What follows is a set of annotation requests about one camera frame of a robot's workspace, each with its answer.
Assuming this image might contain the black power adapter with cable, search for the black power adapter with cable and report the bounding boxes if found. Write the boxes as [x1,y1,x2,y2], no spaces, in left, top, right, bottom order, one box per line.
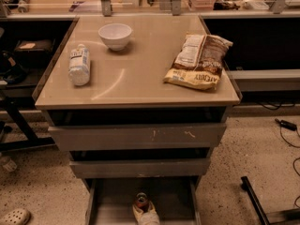
[275,118,300,148]

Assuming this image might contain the red coke can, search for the red coke can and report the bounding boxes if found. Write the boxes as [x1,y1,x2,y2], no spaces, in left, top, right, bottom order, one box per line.
[135,192,149,212]

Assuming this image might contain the black metal floor bar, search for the black metal floor bar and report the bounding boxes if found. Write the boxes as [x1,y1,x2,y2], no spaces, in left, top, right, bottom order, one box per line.
[241,176,300,225]

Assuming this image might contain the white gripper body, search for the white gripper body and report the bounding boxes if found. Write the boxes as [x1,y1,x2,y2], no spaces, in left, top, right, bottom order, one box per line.
[137,212,160,225]

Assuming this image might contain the middle grey drawer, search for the middle grey drawer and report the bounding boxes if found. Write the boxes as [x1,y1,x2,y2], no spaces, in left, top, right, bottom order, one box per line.
[69,158,210,178]

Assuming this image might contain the white plastic water bottle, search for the white plastic water bottle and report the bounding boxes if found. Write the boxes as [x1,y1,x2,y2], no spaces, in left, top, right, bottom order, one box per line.
[68,44,90,86]

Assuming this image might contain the white ceramic bowl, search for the white ceramic bowl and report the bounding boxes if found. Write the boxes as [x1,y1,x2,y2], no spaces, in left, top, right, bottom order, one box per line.
[98,23,133,51]

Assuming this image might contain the black bag on shelf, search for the black bag on shelf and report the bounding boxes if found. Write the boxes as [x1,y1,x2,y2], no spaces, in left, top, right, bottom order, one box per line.
[14,39,53,59]

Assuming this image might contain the brown chip bag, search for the brown chip bag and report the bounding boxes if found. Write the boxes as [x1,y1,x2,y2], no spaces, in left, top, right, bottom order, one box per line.
[163,34,233,90]

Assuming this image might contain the grey drawer cabinet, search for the grey drawer cabinet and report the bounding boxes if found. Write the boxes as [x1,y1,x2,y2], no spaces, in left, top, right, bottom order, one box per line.
[34,14,241,225]

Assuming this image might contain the beige perforated clog shoe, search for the beige perforated clog shoe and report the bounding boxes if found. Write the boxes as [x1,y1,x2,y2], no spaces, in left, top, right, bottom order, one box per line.
[0,208,31,225]

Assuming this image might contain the small white bottle on floor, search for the small white bottle on floor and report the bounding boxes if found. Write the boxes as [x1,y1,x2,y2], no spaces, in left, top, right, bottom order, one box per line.
[0,156,17,173]

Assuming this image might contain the top grey drawer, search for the top grey drawer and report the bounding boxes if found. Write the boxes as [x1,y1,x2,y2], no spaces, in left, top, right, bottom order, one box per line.
[49,123,226,151]

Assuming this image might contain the open bottom grey drawer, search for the open bottom grey drawer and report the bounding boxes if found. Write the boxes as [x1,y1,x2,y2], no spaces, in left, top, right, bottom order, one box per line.
[85,177,202,225]

